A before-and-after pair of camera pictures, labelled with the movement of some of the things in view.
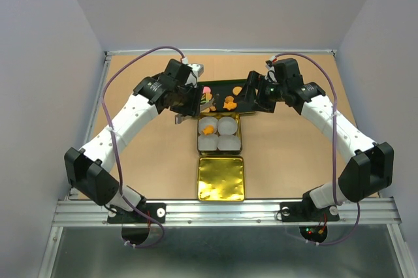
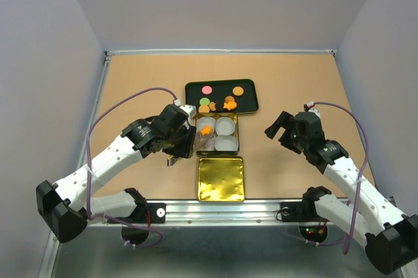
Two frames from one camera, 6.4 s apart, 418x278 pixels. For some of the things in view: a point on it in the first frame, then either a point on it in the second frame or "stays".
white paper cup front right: x=228 y=142 stays
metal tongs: x=179 y=117 -> x=200 y=142
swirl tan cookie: x=229 y=98 stays
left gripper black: x=192 y=108 -> x=185 y=149
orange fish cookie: x=208 y=130 stays
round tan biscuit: x=236 y=90 stays
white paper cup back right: x=226 y=125 stays
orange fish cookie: x=230 y=105 stays
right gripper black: x=256 y=80 -> x=285 y=119
